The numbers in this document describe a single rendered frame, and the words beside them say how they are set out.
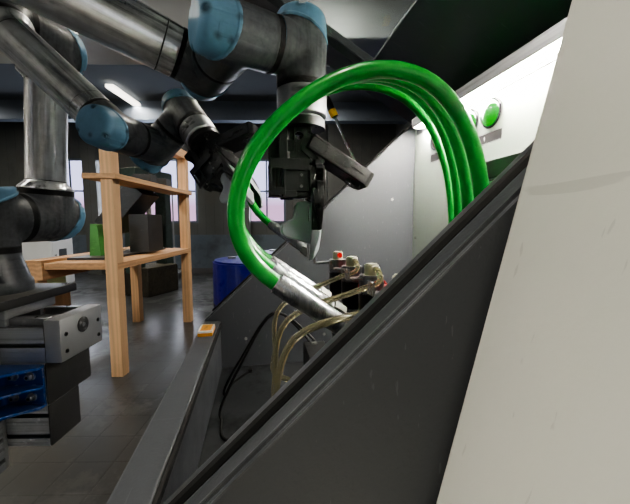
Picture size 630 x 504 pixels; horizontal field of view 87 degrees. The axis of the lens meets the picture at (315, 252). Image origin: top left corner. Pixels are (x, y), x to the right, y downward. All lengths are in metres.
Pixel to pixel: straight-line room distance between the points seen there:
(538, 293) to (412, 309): 0.06
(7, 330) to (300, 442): 0.79
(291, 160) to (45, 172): 0.70
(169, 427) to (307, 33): 0.54
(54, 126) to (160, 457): 0.84
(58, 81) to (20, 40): 0.12
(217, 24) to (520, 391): 0.46
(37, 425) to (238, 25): 0.85
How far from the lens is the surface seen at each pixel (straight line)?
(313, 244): 0.50
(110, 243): 2.89
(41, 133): 1.06
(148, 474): 0.41
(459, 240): 0.21
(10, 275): 0.96
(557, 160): 0.21
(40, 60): 0.88
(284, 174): 0.49
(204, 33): 0.49
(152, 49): 0.60
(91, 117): 0.75
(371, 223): 0.88
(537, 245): 0.20
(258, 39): 0.51
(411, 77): 0.32
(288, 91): 0.52
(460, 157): 0.42
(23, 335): 0.91
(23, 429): 0.99
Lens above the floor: 1.19
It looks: 5 degrees down
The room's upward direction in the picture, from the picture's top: straight up
